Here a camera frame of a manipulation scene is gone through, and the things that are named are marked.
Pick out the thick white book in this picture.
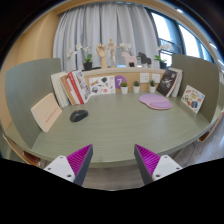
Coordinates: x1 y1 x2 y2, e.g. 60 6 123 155
50 71 71 108

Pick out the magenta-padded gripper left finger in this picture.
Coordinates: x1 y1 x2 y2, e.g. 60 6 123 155
43 143 94 187

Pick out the purple mouse pad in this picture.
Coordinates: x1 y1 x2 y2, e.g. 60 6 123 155
138 93 173 111

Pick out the red book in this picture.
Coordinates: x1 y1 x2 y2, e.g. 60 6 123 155
67 71 85 105

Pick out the white illustrated sticker card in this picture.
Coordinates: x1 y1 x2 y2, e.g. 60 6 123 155
88 75 117 96

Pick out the round purple number sign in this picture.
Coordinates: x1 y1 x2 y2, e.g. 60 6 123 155
114 75 128 90

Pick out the grey curtain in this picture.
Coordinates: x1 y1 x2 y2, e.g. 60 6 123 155
52 2 160 72

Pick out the dark grey horse figure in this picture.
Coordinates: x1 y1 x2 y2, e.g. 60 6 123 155
137 51 153 67

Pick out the black computer mouse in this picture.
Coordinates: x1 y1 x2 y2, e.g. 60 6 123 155
69 109 89 123

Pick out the wooden chair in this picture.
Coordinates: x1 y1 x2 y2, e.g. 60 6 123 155
198 111 224 143
2 133 41 168

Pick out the small potted plant white pot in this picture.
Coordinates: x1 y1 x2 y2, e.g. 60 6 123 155
120 81 129 95
132 80 141 94
148 79 157 94

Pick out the black book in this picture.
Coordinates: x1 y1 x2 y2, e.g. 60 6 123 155
156 69 178 97

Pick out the wooden ledge with white top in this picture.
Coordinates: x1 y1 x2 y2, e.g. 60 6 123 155
75 66 168 94

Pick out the grey-green desk partition panel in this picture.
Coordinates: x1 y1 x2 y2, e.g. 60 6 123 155
4 57 63 149
171 54 221 124

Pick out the window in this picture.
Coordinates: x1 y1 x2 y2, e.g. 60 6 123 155
146 8 221 68

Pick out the white wall outlet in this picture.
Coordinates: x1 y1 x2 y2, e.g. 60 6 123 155
139 72 150 84
151 72 162 84

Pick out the white card with colourful pictures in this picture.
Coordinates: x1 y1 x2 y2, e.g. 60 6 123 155
180 84 206 115

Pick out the beige book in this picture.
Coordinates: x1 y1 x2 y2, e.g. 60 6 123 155
30 92 63 133

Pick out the white orchid in black pot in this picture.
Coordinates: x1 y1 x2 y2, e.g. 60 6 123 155
119 41 136 68
153 42 175 70
65 43 94 72

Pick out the wooden hand model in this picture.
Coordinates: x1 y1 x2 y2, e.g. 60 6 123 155
95 42 109 70

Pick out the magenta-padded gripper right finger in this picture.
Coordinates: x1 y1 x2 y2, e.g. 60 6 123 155
134 143 184 186

